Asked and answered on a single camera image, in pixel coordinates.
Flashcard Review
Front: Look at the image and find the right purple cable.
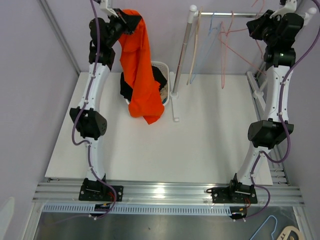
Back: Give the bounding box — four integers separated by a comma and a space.
231, 0, 320, 223

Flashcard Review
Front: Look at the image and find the beige wooden hanger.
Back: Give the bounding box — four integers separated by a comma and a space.
186, 16, 201, 86

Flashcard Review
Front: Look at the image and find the white perforated plastic basket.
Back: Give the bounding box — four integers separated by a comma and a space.
124, 61, 170, 105

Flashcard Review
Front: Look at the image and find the blue hanger on floor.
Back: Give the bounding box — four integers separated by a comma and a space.
249, 215, 278, 240

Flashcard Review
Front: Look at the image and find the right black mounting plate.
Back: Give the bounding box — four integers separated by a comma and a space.
211, 187, 258, 204

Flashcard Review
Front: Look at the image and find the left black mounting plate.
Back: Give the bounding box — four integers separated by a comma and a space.
78, 178, 124, 202

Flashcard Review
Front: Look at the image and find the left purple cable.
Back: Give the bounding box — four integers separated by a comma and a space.
71, 0, 118, 221

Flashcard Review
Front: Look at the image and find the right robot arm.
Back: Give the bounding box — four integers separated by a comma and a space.
227, 10, 304, 203

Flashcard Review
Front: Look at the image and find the pink wire hanger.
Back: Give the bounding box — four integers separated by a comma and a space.
219, 11, 234, 89
219, 0, 267, 77

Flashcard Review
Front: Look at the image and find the purple cable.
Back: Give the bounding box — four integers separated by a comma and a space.
231, 0, 320, 223
71, 0, 118, 221

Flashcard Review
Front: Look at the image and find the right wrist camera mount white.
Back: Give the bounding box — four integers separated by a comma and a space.
270, 0, 297, 18

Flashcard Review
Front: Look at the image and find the black t shirt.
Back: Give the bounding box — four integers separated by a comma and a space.
120, 66, 168, 101

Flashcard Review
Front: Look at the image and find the metal clothes rack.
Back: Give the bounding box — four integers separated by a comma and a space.
169, 4, 320, 123

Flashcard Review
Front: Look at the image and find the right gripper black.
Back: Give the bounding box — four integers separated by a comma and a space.
246, 10, 282, 46

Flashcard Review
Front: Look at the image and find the white slotted cable duct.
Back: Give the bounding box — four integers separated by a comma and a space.
42, 203, 232, 216

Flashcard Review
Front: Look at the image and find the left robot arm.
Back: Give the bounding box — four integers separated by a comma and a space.
69, 8, 142, 201

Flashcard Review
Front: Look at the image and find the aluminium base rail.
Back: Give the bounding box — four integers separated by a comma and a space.
32, 178, 305, 207

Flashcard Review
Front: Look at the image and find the blue wire hanger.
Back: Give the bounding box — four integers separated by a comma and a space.
190, 12, 221, 85

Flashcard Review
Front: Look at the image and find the black mounting plate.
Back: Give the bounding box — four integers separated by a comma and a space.
211, 187, 258, 204
78, 178, 124, 202

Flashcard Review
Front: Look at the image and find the wooden hanger on floor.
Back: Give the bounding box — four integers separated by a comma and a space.
277, 225, 305, 240

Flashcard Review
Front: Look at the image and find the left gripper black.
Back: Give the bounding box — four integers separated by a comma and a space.
106, 9, 142, 49

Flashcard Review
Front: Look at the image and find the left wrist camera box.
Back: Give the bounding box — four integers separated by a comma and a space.
99, 0, 119, 18

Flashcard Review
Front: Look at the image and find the orange t shirt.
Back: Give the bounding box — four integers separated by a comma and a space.
118, 19, 165, 125

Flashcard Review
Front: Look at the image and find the beige t shirt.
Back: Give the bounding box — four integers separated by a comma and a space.
159, 83, 169, 102

